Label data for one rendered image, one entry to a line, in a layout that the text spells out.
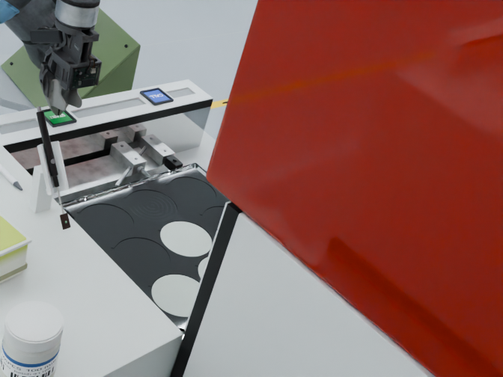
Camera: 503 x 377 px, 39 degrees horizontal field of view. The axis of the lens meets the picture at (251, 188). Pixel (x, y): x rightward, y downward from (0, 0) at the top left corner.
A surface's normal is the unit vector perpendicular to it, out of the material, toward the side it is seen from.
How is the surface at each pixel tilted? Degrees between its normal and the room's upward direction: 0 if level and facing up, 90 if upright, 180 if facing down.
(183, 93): 0
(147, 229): 0
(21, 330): 0
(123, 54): 44
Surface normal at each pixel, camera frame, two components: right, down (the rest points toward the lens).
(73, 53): -0.68, 0.25
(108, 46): -0.33, -0.43
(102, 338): 0.27, -0.79
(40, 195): 0.68, 0.56
